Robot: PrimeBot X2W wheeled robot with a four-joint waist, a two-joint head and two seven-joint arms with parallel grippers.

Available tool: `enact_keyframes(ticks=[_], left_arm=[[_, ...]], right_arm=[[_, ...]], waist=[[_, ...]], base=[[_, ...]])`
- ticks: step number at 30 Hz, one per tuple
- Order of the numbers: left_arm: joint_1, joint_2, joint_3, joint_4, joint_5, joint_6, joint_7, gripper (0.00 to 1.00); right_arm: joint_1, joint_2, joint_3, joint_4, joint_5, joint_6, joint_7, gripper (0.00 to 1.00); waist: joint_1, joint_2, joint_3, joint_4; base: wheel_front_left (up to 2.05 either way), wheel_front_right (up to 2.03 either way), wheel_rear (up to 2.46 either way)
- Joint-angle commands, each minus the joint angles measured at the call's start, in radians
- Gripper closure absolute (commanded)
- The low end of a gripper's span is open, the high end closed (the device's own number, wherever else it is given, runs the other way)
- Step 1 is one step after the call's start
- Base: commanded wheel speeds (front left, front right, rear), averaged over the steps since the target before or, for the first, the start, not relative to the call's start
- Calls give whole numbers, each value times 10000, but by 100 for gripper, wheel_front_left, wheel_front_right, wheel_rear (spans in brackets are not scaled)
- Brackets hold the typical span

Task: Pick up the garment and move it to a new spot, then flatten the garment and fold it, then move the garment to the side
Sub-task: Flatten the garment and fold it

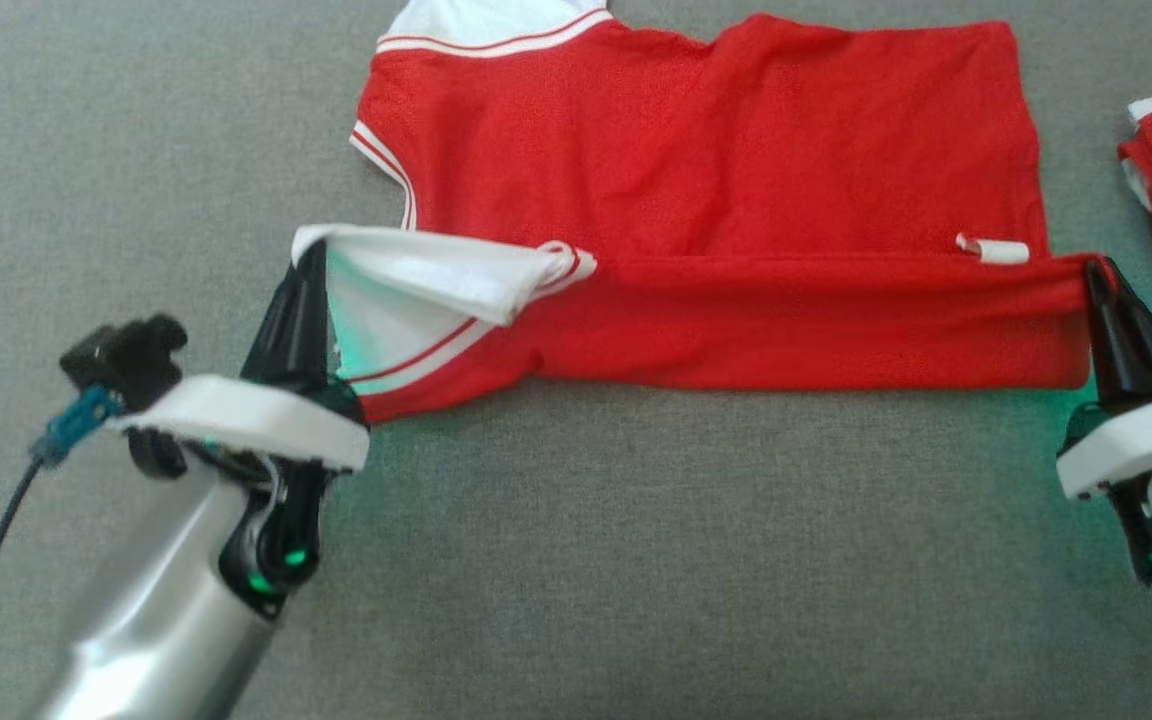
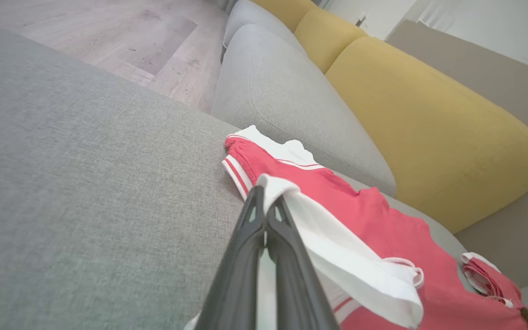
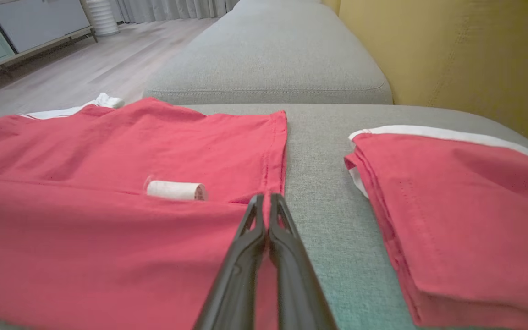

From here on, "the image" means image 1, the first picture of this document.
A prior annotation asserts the red white basketball jersey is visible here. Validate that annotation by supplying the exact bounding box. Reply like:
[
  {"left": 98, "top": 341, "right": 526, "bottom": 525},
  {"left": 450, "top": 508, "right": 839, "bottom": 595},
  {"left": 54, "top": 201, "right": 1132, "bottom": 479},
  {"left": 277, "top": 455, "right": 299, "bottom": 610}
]
[{"left": 291, "top": 0, "right": 1117, "bottom": 426}]

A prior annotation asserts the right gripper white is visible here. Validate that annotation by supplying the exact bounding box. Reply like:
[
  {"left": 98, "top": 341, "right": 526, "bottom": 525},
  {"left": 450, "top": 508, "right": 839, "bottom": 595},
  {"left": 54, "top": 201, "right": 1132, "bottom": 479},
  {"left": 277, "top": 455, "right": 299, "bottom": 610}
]
[{"left": 1056, "top": 258, "right": 1152, "bottom": 606}]

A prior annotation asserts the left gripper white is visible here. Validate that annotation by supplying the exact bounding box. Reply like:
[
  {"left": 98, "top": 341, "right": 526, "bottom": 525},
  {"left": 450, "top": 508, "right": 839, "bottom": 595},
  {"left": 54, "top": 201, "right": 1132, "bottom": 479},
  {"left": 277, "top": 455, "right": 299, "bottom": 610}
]
[{"left": 106, "top": 240, "right": 369, "bottom": 619}]

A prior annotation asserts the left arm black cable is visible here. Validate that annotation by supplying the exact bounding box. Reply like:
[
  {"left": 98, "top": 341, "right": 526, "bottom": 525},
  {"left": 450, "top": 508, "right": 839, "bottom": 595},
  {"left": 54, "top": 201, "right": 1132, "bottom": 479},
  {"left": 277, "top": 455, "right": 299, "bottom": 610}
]
[{"left": 0, "top": 385, "right": 122, "bottom": 676}]

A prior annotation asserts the large grey sofa seat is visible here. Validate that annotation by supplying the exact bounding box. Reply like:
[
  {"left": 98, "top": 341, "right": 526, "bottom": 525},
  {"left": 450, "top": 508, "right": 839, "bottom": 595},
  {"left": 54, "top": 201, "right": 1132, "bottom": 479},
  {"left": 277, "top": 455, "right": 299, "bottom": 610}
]
[{"left": 0, "top": 0, "right": 1152, "bottom": 720}]

